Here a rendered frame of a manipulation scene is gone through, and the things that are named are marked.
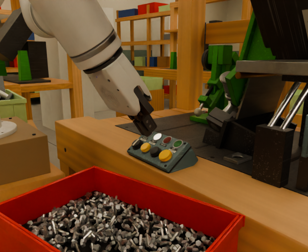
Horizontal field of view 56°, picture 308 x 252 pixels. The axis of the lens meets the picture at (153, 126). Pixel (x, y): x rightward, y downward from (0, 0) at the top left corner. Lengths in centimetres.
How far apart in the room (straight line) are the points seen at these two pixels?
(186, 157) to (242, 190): 14
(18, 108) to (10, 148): 60
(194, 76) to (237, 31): 27
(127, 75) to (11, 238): 29
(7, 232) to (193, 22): 113
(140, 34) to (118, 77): 909
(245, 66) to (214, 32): 90
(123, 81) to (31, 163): 38
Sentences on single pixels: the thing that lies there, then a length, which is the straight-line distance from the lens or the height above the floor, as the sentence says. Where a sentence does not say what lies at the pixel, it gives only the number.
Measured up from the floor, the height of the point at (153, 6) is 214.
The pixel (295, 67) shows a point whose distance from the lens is 46.
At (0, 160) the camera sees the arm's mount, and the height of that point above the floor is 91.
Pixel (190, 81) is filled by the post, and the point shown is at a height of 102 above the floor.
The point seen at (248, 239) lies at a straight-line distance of 51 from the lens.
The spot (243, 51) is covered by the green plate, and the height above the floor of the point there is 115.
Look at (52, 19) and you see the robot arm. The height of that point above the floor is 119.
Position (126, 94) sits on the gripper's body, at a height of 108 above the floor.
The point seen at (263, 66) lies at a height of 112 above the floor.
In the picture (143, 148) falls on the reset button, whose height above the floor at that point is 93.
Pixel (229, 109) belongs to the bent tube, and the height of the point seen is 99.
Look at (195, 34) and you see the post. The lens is 138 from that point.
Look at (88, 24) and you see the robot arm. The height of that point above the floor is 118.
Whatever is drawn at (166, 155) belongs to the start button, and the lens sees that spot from 61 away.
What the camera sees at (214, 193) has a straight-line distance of 54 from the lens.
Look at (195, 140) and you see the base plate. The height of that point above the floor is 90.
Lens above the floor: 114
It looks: 14 degrees down
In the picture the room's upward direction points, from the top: straight up
